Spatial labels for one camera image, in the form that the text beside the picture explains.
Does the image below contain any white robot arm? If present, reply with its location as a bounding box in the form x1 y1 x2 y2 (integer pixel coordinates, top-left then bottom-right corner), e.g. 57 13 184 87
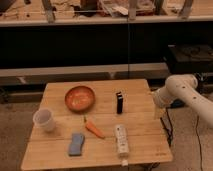
153 74 213 128

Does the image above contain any black standing eraser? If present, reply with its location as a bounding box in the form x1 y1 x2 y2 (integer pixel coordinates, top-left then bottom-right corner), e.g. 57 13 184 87
116 92 123 114

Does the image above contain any orange wooden bowl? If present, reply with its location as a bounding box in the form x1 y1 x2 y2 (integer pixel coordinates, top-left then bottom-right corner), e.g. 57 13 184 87
65 86 95 112

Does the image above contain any orange toy carrot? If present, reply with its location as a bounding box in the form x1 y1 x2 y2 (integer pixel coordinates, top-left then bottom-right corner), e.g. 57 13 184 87
84 118 105 139

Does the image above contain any white game remote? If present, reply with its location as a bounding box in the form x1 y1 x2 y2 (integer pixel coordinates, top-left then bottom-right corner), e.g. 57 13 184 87
115 124 129 166

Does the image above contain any blue sponge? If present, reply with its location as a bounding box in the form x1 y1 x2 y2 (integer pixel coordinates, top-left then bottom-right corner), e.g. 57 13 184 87
68 133 85 156

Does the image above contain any white plastic cup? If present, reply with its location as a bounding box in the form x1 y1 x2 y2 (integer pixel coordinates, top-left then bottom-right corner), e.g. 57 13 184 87
33 108 55 132

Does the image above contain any black box on shelf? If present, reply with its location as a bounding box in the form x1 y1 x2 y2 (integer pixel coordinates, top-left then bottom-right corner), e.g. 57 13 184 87
164 45 213 74

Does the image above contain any black hanging cable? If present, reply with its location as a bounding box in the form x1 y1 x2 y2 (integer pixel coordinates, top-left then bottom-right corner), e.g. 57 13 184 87
126 16 131 80

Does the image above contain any black floor cable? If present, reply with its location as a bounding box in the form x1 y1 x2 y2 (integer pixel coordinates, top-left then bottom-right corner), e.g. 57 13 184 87
160 108 174 148

